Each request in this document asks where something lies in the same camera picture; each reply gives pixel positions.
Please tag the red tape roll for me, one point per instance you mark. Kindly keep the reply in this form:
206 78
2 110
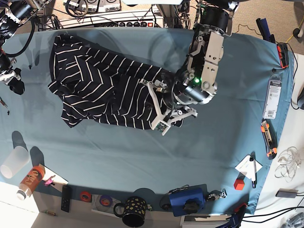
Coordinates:
85 196

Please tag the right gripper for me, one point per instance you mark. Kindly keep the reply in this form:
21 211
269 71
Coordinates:
13 78

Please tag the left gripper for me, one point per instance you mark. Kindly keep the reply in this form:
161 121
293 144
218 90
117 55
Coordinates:
176 111

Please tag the black mug yellow pattern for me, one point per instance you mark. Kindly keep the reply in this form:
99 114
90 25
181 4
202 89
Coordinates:
132 212

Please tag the black remote control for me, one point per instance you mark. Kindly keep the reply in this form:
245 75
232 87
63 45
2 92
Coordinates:
66 198

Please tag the white black marker pen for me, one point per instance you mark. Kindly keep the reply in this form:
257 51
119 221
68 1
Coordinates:
253 172

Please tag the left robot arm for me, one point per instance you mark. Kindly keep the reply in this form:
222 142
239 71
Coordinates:
195 82

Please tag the orange black utility knife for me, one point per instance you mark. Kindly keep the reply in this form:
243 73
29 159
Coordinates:
271 147

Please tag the white paper card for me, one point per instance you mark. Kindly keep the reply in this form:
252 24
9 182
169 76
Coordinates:
244 166

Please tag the translucent plastic cup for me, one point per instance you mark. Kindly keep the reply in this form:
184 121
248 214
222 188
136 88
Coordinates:
15 161

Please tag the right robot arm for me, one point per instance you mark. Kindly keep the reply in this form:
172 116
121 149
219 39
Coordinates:
12 18

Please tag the metal carabiner keys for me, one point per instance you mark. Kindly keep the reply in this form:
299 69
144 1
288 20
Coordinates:
216 196

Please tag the blue handled tool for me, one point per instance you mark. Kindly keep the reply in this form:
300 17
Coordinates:
234 221

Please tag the grey blister package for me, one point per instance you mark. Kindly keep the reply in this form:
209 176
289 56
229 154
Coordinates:
272 97

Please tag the orange labelled bottle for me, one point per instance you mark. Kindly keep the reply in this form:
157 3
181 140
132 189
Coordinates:
30 182

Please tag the navy white striped t-shirt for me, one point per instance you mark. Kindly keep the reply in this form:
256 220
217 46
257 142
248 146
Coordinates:
100 85

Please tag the blue black clamp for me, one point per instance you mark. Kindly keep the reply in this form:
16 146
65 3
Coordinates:
264 30

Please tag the grey flat device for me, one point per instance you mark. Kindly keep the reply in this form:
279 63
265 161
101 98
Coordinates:
284 193

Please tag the pink small figurine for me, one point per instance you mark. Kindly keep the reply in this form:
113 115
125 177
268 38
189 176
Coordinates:
49 181

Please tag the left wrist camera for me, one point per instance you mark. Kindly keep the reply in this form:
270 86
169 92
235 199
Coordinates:
158 123

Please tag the blue box with knob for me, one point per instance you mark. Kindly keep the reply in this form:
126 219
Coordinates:
185 202

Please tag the red black clamp tool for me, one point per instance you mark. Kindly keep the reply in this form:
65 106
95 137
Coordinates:
283 54

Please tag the green yellow battery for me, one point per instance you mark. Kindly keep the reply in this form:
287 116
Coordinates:
50 213

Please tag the white power strip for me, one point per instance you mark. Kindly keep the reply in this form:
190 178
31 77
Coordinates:
142 24

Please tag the purple tape roll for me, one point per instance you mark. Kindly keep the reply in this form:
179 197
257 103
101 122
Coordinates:
105 201

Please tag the red cube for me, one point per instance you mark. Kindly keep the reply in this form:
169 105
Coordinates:
239 184

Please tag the teal table cloth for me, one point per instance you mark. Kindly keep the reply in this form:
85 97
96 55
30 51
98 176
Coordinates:
119 160

